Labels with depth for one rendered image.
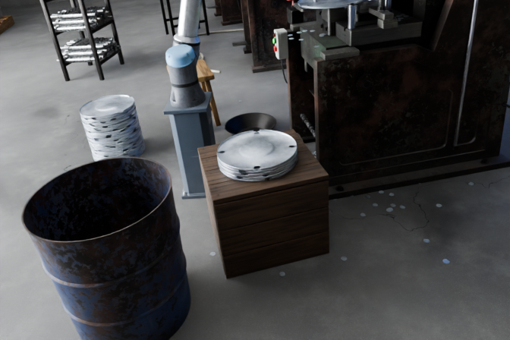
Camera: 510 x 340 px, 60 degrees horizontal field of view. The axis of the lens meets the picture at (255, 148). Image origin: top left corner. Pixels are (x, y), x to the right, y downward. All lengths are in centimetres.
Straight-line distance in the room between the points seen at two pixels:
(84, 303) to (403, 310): 97
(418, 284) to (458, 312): 15
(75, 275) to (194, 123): 87
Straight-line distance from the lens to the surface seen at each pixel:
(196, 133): 192
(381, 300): 158
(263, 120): 264
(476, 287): 170
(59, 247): 125
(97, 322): 143
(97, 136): 247
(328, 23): 196
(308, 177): 150
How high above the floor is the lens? 117
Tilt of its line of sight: 29 degrees down
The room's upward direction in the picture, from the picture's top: 6 degrees counter-clockwise
